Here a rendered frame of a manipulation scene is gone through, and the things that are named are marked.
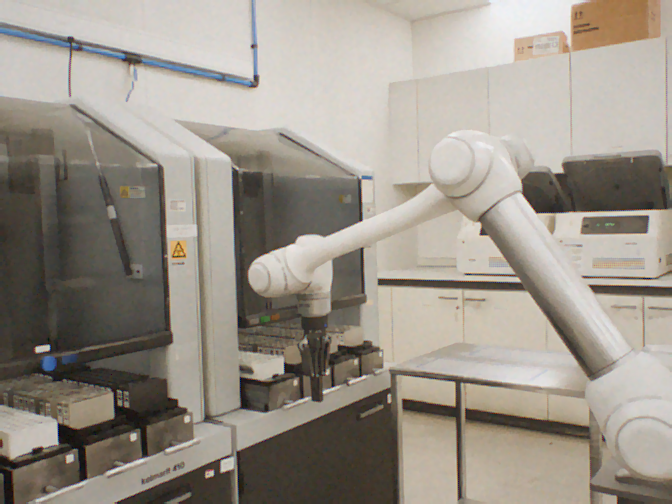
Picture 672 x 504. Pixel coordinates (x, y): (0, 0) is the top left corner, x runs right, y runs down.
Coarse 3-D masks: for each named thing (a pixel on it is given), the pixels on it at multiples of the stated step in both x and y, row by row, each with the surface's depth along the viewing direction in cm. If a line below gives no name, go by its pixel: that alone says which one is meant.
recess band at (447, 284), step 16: (448, 288) 414; (464, 288) 408; (480, 288) 402; (496, 288) 396; (512, 288) 390; (592, 288) 363; (608, 288) 358; (624, 288) 353; (640, 288) 349; (656, 288) 344
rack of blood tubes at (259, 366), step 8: (240, 352) 201; (248, 352) 200; (240, 360) 189; (248, 360) 189; (256, 360) 188; (264, 360) 188; (272, 360) 188; (280, 360) 191; (240, 368) 202; (248, 368) 201; (256, 368) 185; (264, 368) 185; (272, 368) 188; (280, 368) 191; (240, 376) 189; (248, 376) 187; (256, 376) 185; (264, 376) 185
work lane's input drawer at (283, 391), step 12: (240, 384) 187; (252, 384) 185; (264, 384) 183; (276, 384) 184; (288, 384) 188; (252, 396) 185; (264, 396) 182; (276, 396) 184; (288, 396) 188; (276, 408) 184; (288, 408) 181
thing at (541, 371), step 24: (408, 360) 203; (432, 360) 202; (456, 360) 201; (480, 360) 200; (504, 360) 199; (528, 360) 198; (552, 360) 197; (456, 384) 229; (480, 384) 178; (504, 384) 174; (528, 384) 170; (552, 384) 169; (576, 384) 168; (456, 408) 230; (600, 432) 161; (600, 456) 161
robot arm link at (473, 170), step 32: (448, 160) 128; (480, 160) 126; (448, 192) 130; (480, 192) 129; (512, 192) 129; (480, 224) 134; (512, 224) 128; (512, 256) 129; (544, 256) 126; (544, 288) 125; (576, 288) 124; (576, 320) 123; (608, 320) 123; (576, 352) 124; (608, 352) 120; (640, 352) 122; (608, 384) 118; (640, 384) 116; (608, 416) 118; (640, 416) 112; (608, 448) 118; (640, 448) 111
